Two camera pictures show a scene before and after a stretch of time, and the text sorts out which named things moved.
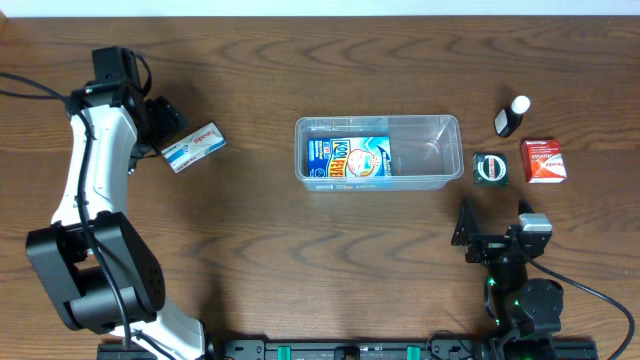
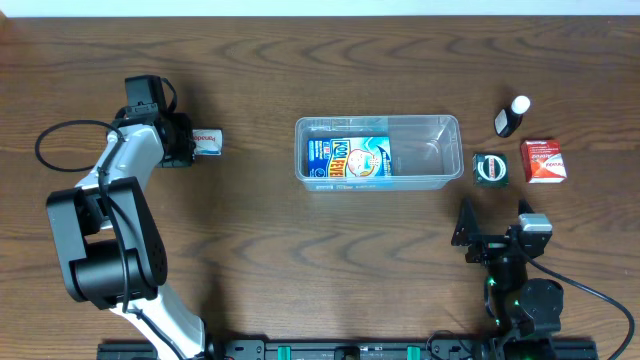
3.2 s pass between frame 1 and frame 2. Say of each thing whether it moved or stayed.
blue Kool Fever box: stayed
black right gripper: stayed
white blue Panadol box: stayed
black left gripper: moved
